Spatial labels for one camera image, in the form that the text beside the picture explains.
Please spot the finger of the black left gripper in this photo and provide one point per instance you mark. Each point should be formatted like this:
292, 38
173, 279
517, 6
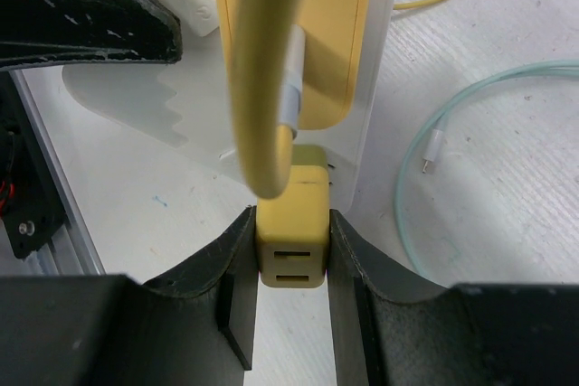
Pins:
39, 33

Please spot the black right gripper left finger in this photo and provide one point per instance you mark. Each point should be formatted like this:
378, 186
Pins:
192, 325

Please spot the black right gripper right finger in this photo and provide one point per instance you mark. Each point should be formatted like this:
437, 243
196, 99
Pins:
393, 327

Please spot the yellow cube charger front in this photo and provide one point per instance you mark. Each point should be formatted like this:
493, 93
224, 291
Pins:
292, 230

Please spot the yellow cube charger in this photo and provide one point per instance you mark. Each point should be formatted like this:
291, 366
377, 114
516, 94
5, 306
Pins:
292, 230
334, 32

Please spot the white triangular power strip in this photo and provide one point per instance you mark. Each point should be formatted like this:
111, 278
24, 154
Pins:
186, 105

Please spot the aluminium front rail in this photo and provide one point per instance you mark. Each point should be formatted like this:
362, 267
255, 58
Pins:
71, 250

